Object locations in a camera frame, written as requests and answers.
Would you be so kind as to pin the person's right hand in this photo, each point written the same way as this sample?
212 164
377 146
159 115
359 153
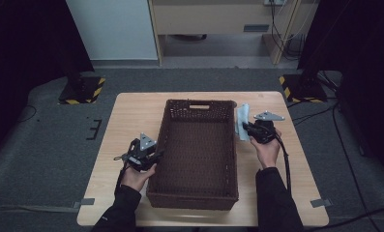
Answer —
268 154

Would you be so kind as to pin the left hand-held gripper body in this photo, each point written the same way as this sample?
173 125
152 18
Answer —
141 154

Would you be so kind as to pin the white panel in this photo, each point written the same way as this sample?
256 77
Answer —
112 29

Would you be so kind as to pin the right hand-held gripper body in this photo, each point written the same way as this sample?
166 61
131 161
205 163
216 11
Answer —
264 132

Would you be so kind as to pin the light blue cloth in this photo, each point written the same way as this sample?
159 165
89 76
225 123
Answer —
242 116

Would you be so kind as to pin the brown woven basket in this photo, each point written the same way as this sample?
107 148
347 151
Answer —
196 154

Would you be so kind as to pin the black curtain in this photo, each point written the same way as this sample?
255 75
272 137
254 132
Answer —
25 48
363 48

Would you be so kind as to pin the striped black stand base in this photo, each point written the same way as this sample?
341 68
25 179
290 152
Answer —
81 90
304 88

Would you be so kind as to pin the grey tape strip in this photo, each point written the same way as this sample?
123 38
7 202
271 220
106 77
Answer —
320 203
84 202

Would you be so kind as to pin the wooden background desk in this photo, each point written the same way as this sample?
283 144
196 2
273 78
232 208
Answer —
212 19

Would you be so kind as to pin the person's left hand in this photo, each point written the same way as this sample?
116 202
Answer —
136 180

